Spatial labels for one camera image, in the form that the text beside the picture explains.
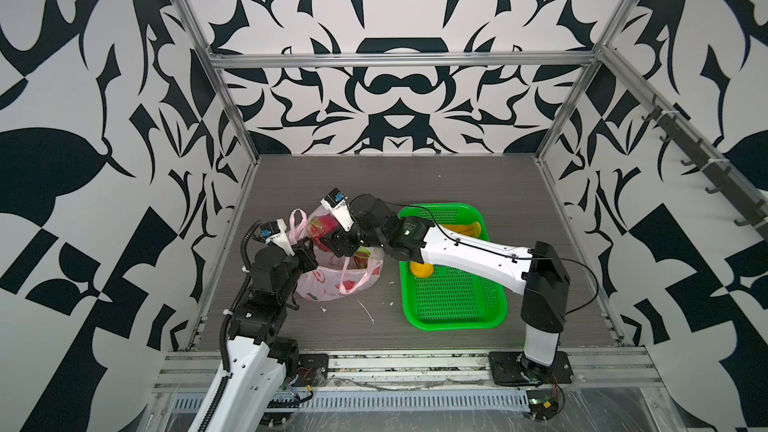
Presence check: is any red dragon fruit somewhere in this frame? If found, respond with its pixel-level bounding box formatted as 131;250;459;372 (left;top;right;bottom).
307;214;339;240

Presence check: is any pink knotted plastic bag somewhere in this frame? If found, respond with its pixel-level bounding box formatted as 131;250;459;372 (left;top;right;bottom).
288;206;384;302

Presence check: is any yellow orange fruit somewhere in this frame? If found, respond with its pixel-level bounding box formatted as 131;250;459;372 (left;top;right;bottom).
409;262;434;279

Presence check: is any yellow banana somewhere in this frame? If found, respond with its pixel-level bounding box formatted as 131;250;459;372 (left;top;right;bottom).
441;221;482;238

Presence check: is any green plastic basket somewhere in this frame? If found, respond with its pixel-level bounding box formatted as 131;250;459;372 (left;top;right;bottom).
398;203;508;332

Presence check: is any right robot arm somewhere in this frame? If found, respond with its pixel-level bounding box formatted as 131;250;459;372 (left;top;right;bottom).
320;189;571;386

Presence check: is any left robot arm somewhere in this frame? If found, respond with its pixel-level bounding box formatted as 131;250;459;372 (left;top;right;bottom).
189;241;317;431

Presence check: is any small electronics board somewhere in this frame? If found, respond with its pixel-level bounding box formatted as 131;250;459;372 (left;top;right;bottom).
524;387;567;423

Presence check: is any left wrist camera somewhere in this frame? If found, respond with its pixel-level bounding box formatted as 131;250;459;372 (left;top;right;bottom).
258;218;295;256

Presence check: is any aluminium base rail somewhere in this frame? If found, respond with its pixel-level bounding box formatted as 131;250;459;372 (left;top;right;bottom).
151;347;663;393

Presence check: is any white slotted cable duct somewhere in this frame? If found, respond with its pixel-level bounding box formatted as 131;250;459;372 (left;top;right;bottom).
296;390;530;413

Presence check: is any aluminium frame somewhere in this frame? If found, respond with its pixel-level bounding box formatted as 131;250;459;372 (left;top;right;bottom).
179;0;767;355

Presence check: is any black wall hook rail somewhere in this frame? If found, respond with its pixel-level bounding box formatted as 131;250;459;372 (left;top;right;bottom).
640;95;767;241

